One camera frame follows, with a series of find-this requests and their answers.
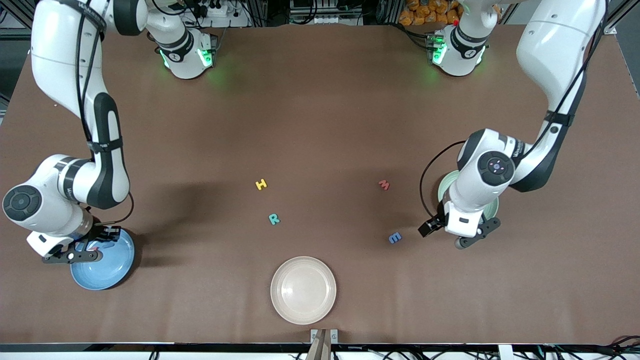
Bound blue plate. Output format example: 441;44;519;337
70;226;136;291

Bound green plate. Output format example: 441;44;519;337
437;170;500;223

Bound beige plate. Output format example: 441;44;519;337
270;256;337;326

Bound brown table cover sheet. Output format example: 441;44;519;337
0;25;640;346

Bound orange objects pile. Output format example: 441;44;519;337
398;0;463;27

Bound white power strip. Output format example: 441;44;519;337
192;0;251;28

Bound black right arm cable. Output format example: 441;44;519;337
74;0;135;227

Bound metal camera pole bracket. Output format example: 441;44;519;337
306;328;339;360

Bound black cable bundle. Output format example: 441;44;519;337
545;335;640;360

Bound aluminium frame post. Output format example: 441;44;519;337
602;0;640;36

